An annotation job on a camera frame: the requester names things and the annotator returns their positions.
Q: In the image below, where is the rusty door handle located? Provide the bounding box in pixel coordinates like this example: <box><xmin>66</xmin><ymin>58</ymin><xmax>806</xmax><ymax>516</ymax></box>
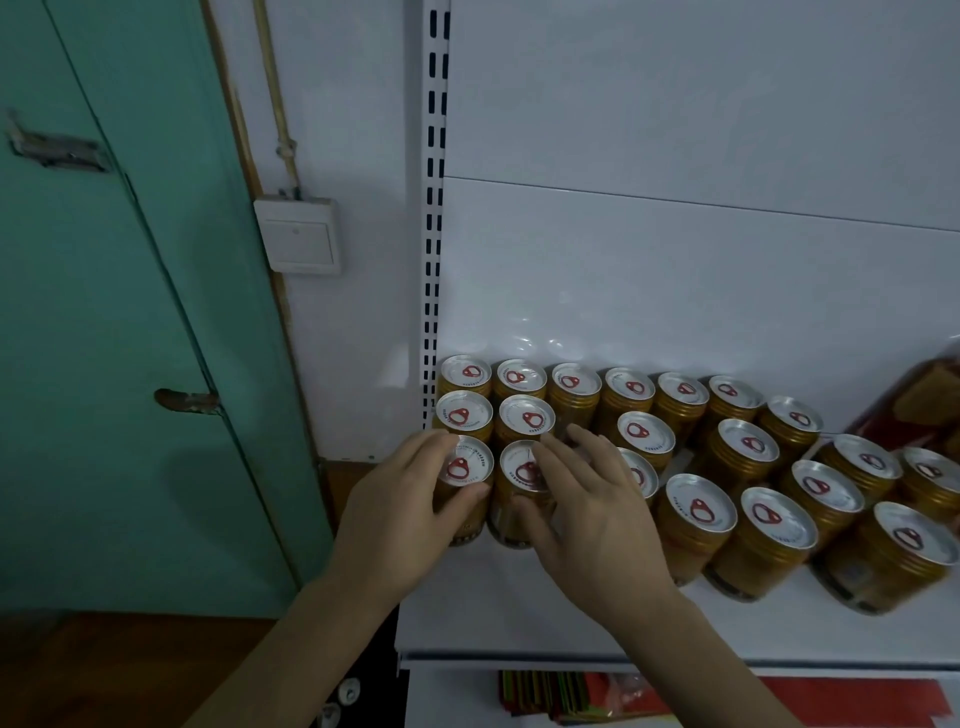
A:
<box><xmin>153</xmin><ymin>387</ymin><xmax>225</xmax><ymax>416</ymax></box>

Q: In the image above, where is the gold drink can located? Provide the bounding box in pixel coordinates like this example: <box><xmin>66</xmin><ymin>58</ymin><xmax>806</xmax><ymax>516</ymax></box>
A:
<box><xmin>437</xmin><ymin>434</ymin><xmax>497</xmax><ymax>549</ymax></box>
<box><xmin>486</xmin><ymin>439</ymin><xmax>561</xmax><ymax>550</ymax></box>

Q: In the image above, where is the person's left hand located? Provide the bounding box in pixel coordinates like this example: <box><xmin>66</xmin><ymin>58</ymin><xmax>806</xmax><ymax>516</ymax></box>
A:
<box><xmin>328</xmin><ymin>430</ymin><xmax>495</xmax><ymax>595</ymax></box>

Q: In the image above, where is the white metal shelf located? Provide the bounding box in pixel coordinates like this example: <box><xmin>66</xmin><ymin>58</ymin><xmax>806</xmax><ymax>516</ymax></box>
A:
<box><xmin>394</xmin><ymin>0</ymin><xmax>960</xmax><ymax>673</ymax></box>

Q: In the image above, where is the pile of colourful packets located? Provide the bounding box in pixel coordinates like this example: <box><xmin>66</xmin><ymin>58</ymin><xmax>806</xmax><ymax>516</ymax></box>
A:
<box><xmin>496</xmin><ymin>669</ymin><xmax>672</xmax><ymax>726</ymax></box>

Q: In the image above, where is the metal door latch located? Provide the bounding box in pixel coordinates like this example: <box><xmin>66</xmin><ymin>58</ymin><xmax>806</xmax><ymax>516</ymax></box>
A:
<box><xmin>4</xmin><ymin>109</ymin><xmax>112</xmax><ymax>175</ymax></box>

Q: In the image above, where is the person's right hand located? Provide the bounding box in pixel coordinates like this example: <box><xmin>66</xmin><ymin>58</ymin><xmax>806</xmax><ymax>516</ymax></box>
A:
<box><xmin>516</xmin><ymin>423</ymin><xmax>681</xmax><ymax>628</ymax></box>

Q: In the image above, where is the red flat box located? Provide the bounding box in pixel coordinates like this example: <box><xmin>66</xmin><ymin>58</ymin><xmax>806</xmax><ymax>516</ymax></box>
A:
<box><xmin>757</xmin><ymin>676</ymin><xmax>952</xmax><ymax>728</ymax></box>

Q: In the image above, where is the wooden door frame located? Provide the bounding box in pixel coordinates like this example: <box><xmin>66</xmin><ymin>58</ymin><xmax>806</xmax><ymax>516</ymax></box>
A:
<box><xmin>198</xmin><ymin>0</ymin><xmax>325</xmax><ymax>466</ymax></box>

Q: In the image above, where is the white slotted shelf upright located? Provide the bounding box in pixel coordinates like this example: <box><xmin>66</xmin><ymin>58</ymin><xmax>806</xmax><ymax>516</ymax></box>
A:
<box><xmin>414</xmin><ymin>0</ymin><xmax>456</xmax><ymax>430</ymax></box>

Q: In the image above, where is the person's left forearm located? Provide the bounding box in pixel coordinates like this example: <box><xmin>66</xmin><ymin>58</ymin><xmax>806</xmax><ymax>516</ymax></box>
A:
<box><xmin>178</xmin><ymin>558</ymin><xmax>410</xmax><ymax>728</ymax></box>

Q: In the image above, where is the beige wall conduit pipe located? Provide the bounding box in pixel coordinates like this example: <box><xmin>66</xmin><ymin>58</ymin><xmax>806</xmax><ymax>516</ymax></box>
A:
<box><xmin>252</xmin><ymin>0</ymin><xmax>303</xmax><ymax>201</ymax></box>

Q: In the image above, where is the green door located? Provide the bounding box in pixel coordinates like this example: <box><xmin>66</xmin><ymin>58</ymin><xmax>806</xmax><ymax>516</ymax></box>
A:
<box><xmin>0</xmin><ymin>0</ymin><xmax>334</xmax><ymax>618</ymax></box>

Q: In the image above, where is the person's right forearm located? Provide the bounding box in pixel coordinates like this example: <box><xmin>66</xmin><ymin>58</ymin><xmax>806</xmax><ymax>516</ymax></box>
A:
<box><xmin>598</xmin><ymin>583</ymin><xmax>807</xmax><ymax>728</ymax></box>

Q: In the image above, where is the group of gold cans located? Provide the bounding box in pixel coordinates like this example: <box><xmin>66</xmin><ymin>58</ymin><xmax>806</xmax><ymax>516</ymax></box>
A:
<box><xmin>432</xmin><ymin>354</ymin><xmax>960</xmax><ymax>618</ymax></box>

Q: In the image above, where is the red snack packet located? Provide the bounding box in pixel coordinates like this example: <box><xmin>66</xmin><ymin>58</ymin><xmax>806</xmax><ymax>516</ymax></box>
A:
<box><xmin>851</xmin><ymin>357</ymin><xmax>960</xmax><ymax>460</ymax></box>

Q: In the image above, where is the white wall switch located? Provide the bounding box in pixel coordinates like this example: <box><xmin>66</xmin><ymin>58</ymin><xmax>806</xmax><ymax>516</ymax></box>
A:
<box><xmin>252</xmin><ymin>195</ymin><xmax>342</xmax><ymax>276</ymax></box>

